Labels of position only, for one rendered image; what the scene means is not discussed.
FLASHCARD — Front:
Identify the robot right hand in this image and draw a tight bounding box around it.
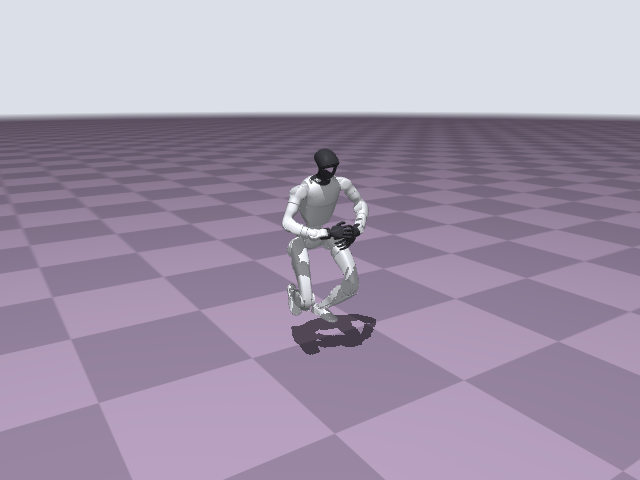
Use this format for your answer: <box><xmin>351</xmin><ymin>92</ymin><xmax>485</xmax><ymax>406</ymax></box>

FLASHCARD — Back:
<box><xmin>320</xmin><ymin>221</ymin><xmax>354</xmax><ymax>240</ymax></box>

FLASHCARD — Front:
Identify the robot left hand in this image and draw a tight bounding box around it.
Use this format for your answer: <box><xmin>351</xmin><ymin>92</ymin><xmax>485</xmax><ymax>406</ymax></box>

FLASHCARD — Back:
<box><xmin>334</xmin><ymin>223</ymin><xmax>360</xmax><ymax>250</ymax></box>

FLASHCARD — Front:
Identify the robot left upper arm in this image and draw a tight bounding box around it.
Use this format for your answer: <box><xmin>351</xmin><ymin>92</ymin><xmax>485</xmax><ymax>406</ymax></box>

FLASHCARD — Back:
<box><xmin>337</xmin><ymin>177</ymin><xmax>365</xmax><ymax>213</ymax></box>

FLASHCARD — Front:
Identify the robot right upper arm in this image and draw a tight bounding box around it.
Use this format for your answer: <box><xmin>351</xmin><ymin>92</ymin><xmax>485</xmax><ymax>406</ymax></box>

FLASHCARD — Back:
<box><xmin>282</xmin><ymin>184</ymin><xmax>308</xmax><ymax>232</ymax></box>

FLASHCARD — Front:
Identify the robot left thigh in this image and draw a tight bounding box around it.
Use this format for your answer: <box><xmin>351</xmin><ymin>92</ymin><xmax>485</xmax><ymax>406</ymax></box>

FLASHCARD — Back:
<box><xmin>322</xmin><ymin>237</ymin><xmax>359</xmax><ymax>294</ymax></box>

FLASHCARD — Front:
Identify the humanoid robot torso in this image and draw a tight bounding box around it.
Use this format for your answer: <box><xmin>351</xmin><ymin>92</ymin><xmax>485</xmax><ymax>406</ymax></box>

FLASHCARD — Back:
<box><xmin>299</xmin><ymin>175</ymin><xmax>341</xmax><ymax>249</ymax></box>

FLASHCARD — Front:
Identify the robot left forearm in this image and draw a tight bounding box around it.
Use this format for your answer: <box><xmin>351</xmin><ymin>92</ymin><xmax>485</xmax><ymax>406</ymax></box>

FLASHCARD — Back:
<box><xmin>354</xmin><ymin>201</ymin><xmax>369</xmax><ymax>234</ymax></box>

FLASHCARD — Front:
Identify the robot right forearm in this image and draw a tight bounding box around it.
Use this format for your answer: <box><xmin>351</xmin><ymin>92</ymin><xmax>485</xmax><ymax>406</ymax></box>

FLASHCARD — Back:
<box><xmin>284</xmin><ymin>219</ymin><xmax>328</xmax><ymax>241</ymax></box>

